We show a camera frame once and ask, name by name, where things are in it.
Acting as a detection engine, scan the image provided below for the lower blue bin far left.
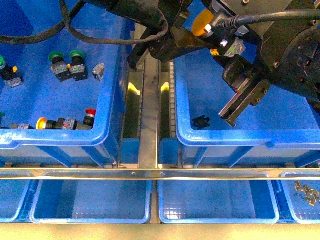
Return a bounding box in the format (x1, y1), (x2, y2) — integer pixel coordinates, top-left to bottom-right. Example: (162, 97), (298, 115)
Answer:
(0, 179), (39, 223)

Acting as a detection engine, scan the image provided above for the green button left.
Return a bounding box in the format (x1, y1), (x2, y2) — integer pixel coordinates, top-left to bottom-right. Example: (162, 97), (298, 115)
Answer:
(48, 51), (72, 82)

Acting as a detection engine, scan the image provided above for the green button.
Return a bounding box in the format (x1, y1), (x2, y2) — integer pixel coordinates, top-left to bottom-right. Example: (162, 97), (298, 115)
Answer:
(68, 50), (88, 82)
(48, 51), (72, 82)

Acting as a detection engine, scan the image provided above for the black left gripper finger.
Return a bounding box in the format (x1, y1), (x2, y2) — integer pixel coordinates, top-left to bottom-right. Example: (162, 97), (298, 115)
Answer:
(170, 27), (218, 49)

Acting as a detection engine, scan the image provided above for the large yellow mushroom button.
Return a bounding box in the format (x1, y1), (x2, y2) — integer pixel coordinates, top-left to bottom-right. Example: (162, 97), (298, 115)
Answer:
(191, 9), (246, 58)

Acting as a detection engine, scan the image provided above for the blue bin with buttons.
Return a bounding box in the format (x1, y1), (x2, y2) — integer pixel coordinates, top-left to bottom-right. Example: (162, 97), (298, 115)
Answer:
(0, 0), (137, 169)

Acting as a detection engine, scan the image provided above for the metal rack centre rail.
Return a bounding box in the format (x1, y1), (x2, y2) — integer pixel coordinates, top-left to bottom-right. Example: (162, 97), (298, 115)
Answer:
(137, 50), (169, 170)

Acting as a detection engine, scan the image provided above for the small clear contact block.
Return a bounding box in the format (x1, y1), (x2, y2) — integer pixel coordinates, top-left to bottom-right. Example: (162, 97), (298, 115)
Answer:
(92, 63), (105, 82)

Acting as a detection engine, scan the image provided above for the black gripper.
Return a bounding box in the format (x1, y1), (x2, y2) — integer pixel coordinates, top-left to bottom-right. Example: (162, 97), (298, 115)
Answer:
(219, 0), (320, 127)

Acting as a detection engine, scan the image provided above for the small red push button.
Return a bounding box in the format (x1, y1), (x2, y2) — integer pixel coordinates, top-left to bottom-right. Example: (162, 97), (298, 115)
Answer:
(83, 108), (96, 127)

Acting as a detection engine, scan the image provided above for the black plastic clip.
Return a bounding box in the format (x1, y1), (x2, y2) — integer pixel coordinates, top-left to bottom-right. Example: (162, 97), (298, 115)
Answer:
(192, 115), (211, 130)

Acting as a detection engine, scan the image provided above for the metal rack rail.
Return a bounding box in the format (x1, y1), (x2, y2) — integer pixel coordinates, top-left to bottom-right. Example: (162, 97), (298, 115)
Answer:
(0, 168), (320, 181)
(137, 50), (169, 170)

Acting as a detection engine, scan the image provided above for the empty blue upper bin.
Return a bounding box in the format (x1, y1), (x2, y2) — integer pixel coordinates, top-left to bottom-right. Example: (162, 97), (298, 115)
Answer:
(174, 49), (320, 168)

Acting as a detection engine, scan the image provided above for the lower blue bin middle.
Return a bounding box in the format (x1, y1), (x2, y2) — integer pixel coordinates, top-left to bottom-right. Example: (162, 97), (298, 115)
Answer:
(157, 180), (280, 224)

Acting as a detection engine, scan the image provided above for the black cable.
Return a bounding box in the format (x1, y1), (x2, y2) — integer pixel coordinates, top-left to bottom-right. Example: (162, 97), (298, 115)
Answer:
(212, 8), (320, 33)

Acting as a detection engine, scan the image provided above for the lower blue bin with clips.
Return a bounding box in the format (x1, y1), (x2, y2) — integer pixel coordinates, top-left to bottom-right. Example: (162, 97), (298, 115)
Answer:
(271, 171), (320, 225)

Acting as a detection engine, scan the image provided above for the metal rack front rail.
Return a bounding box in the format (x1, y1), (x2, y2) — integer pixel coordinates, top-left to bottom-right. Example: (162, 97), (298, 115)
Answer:
(0, 168), (320, 181)

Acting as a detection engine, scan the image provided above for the pile of metal clips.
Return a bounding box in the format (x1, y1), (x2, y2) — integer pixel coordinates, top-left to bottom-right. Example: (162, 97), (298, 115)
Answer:
(294, 181), (320, 207)

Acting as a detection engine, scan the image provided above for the small yellow push button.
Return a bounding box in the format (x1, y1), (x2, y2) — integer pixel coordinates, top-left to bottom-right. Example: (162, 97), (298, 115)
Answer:
(36, 117), (92, 130)

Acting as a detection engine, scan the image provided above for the green button right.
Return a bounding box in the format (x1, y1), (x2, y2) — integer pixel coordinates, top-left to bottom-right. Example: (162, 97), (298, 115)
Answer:
(68, 50), (88, 82)

